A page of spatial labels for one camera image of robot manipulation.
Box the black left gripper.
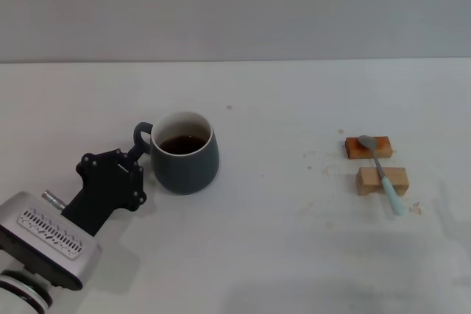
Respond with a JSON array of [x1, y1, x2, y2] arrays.
[[60, 146, 148, 237]]

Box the dark grey ceramic cup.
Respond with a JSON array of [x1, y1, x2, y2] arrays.
[[132, 110, 220, 195]]

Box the blue handled metal spoon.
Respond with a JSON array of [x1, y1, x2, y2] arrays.
[[357, 135, 406, 216]]

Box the dark brown coffee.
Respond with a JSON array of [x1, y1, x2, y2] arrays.
[[158, 135, 208, 155]]

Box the light wooden notched block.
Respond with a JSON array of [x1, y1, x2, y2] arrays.
[[355, 166, 410, 196]]

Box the reddish brown wooden block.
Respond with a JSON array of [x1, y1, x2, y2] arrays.
[[344, 136, 394, 160]]

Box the silver left arm cable connector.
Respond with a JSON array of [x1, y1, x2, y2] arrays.
[[42, 189, 67, 212]]

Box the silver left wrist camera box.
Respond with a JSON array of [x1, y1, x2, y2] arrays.
[[0, 191, 102, 291]]

